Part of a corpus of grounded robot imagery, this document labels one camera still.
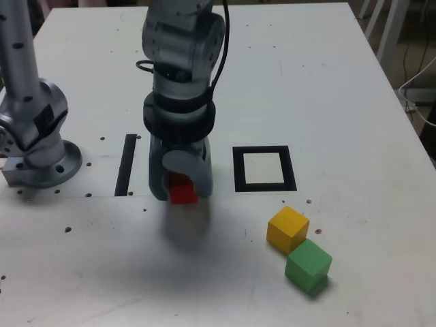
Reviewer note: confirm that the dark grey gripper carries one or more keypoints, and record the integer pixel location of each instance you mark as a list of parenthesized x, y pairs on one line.
[(184, 144)]

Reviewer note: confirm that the red cube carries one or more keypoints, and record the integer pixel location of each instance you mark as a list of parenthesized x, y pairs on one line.
[(182, 195)]

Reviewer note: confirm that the yellow cube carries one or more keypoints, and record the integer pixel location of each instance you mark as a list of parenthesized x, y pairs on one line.
[(284, 230)]

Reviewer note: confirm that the green cube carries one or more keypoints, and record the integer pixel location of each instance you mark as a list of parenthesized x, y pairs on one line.
[(306, 269)]

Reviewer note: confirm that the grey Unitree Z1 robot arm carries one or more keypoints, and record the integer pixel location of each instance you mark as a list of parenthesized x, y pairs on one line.
[(180, 51)]

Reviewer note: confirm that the black tape square outline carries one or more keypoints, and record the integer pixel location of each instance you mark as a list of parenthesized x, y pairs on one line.
[(238, 170)]

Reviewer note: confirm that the black tape strip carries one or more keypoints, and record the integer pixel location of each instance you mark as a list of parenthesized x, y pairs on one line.
[(125, 167)]

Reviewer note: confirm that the thin white furniture leg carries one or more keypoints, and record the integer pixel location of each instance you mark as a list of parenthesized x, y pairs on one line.
[(364, 8)]

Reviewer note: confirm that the white furniture frame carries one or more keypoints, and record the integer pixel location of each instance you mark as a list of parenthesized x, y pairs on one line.
[(388, 30)]

